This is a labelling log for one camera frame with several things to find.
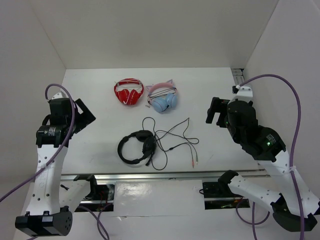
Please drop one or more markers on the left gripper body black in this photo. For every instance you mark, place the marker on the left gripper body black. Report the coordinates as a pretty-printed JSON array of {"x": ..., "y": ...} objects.
[{"x": 81, "y": 120}]

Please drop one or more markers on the black headset with cable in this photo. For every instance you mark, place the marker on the black headset with cable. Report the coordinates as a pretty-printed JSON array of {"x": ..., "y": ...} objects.
[{"x": 152, "y": 147}]

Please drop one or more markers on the blue pink cat-ear headphones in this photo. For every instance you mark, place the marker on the blue pink cat-ear headphones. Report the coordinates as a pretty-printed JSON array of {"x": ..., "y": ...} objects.
[{"x": 162, "y": 96}]

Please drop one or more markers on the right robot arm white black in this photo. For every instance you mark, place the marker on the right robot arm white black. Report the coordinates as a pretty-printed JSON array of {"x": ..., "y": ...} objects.
[{"x": 293, "y": 203}]

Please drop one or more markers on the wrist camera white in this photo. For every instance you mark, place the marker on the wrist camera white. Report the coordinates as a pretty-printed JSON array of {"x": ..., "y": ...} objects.
[
  {"x": 242, "y": 93},
  {"x": 58, "y": 95}
]

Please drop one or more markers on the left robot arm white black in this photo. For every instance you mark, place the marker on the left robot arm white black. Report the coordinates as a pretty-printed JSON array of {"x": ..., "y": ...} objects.
[{"x": 51, "y": 207}]

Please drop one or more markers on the aluminium rail right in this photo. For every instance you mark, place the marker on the aluminium rail right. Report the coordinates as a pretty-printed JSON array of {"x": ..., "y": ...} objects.
[{"x": 238, "y": 75}]

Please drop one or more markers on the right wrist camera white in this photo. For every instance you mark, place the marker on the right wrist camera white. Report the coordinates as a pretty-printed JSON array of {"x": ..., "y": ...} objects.
[{"x": 242, "y": 93}]

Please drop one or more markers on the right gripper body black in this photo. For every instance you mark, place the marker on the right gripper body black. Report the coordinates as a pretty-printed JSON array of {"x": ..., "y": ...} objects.
[{"x": 220, "y": 103}]

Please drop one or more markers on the aluminium rail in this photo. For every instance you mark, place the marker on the aluminium rail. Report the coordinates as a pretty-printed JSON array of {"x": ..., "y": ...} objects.
[
  {"x": 238, "y": 75},
  {"x": 110, "y": 180}
]

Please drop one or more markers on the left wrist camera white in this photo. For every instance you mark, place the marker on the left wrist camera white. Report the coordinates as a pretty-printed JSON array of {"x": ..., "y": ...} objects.
[{"x": 58, "y": 95}]

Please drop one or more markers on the aluminium rail front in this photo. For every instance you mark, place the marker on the aluminium rail front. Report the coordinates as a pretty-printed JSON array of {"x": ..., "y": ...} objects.
[{"x": 110, "y": 180}]

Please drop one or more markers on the red headphones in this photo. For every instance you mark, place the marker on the red headphones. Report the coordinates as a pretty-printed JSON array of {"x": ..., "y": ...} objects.
[{"x": 128, "y": 91}]

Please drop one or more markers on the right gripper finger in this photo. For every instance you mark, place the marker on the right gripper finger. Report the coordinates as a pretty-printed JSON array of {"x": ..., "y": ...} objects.
[
  {"x": 210, "y": 114},
  {"x": 222, "y": 121}
]

